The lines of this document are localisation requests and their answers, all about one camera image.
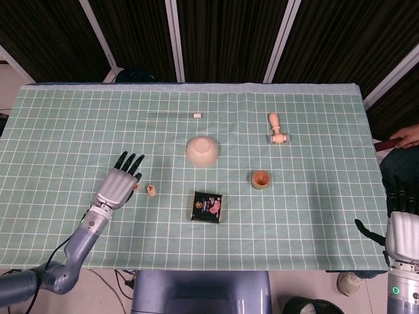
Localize beige shoe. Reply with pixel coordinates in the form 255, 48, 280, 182
337, 271, 363, 297

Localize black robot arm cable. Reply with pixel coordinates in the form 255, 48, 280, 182
24, 211, 90, 314

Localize dark ribbed partition panel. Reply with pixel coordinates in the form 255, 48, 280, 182
273, 0, 419, 99
176, 0, 291, 83
0, 0, 111, 84
88, 0, 180, 82

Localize black waste bin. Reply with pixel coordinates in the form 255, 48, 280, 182
282, 296, 344, 314

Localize green grid-patterned table mat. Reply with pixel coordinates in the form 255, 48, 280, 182
0, 83, 387, 271

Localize black snack packet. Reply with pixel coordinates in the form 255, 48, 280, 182
189, 190, 224, 224

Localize white partition frame post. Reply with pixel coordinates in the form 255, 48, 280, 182
263, 0, 302, 83
78, 0, 122, 83
0, 44, 37, 84
164, 0, 186, 82
363, 45, 419, 111

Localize black bag behind table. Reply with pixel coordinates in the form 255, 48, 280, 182
115, 67, 158, 84

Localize bystander's bare hand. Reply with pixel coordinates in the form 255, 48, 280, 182
392, 125, 419, 149

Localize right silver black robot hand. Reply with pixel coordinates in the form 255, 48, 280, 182
354, 175, 419, 262

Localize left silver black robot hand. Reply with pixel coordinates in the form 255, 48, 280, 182
96, 150, 146, 211

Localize dark red object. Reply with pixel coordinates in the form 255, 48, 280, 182
374, 137, 402, 151

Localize glass tube with white stopper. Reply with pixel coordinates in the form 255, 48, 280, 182
145, 112, 204, 119

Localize bystander's dark trousers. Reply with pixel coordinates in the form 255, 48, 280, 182
379, 147, 419, 190

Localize upturned beige bowl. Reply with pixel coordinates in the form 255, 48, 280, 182
185, 136, 222, 168

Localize green and orange cup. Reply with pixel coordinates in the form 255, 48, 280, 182
251, 169, 272, 190

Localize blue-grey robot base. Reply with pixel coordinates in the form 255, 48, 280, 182
130, 270, 273, 314

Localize wooden toy hammer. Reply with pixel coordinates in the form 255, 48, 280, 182
267, 113, 291, 145

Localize floor cable bundle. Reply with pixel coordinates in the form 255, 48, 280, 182
94, 270, 135, 300

